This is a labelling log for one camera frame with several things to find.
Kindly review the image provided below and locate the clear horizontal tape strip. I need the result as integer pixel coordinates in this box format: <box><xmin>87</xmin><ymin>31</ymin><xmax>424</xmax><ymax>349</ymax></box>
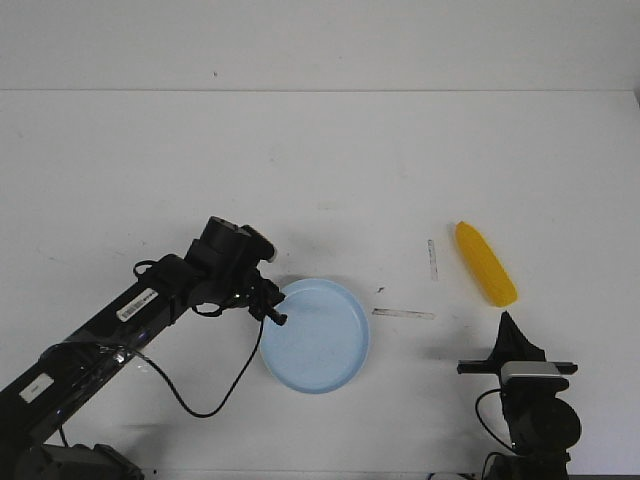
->
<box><xmin>372</xmin><ymin>308</ymin><xmax>436</xmax><ymax>320</ymax></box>

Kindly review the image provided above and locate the clear tape strip near corn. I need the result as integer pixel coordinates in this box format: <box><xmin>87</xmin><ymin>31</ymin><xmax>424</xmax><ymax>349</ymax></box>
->
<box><xmin>427</xmin><ymin>239</ymin><xmax>439</xmax><ymax>281</ymax></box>

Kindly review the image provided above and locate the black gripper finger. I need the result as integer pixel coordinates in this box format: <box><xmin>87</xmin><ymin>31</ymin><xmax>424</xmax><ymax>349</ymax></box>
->
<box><xmin>266</xmin><ymin>308</ymin><xmax>288</xmax><ymax>326</ymax></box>
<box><xmin>492</xmin><ymin>311</ymin><xmax>514</xmax><ymax>361</ymax></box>
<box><xmin>505</xmin><ymin>312</ymin><xmax>546</xmax><ymax>361</ymax></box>

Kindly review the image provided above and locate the yellow plastic corn cob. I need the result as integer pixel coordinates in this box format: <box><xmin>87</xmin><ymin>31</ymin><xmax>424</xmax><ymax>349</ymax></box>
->
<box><xmin>454</xmin><ymin>221</ymin><xmax>519</xmax><ymax>307</ymax></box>

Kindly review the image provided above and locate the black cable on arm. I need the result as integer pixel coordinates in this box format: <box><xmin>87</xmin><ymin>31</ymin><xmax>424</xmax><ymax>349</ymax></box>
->
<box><xmin>132</xmin><ymin>258</ymin><xmax>266</xmax><ymax>419</ymax></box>
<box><xmin>474</xmin><ymin>388</ymin><xmax>516</xmax><ymax>451</ymax></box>

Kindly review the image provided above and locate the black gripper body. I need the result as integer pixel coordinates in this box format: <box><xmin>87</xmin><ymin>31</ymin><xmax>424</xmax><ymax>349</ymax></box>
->
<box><xmin>185</xmin><ymin>216</ymin><xmax>285</xmax><ymax>320</ymax></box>
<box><xmin>456</xmin><ymin>360</ymin><xmax>578</xmax><ymax>395</ymax></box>

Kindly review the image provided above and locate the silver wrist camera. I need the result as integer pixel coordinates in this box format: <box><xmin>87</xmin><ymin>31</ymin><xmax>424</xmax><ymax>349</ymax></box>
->
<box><xmin>500</xmin><ymin>361</ymin><xmax>562</xmax><ymax>384</ymax></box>

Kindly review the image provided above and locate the light blue round plate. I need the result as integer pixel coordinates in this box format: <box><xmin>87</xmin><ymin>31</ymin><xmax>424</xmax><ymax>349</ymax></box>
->
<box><xmin>260</xmin><ymin>278</ymin><xmax>370</xmax><ymax>394</ymax></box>

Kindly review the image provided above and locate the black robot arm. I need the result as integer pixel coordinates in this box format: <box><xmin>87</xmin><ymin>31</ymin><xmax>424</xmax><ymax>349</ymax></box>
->
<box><xmin>1</xmin><ymin>217</ymin><xmax>287</xmax><ymax>479</ymax></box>
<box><xmin>457</xmin><ymin>311</ymin><xmax>582</xmax><ymax>479</ymax></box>

